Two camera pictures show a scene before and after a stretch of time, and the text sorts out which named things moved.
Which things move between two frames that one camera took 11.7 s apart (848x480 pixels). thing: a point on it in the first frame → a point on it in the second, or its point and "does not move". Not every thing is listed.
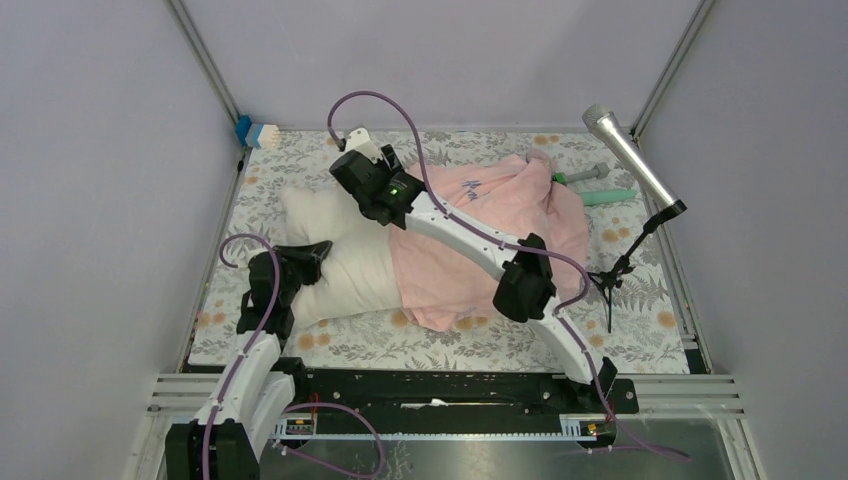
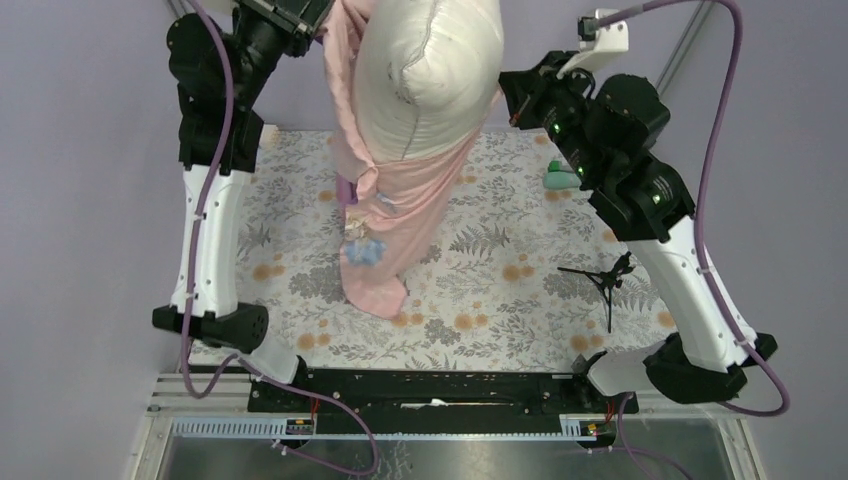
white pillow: [359, 271] → [425, 75]
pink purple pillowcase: [513, 196] → [402, 203]
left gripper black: [309, 257] → [295, 20]
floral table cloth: [625, 310] does not move
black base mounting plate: [456, 390] does not move
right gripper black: [393, 159] → [529, 89]
